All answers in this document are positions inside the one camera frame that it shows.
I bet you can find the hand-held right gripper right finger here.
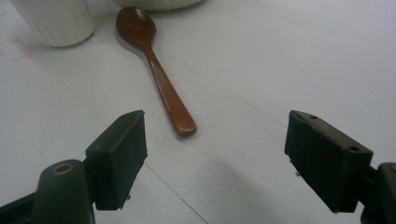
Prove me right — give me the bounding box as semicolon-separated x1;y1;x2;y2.
284;109;374;214

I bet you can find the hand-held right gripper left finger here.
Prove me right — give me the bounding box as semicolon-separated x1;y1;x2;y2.
85;109;149;211

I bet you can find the brown wooden spoon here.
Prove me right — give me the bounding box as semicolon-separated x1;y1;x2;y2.
115;6;198;138

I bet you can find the white cup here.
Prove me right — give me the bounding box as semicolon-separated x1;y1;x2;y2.
8;0;96;49

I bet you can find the cream rice container with lid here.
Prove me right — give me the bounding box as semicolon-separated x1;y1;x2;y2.
112;0;205;13

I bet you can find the white table mat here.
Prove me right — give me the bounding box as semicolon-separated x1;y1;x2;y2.
0;0;396;224

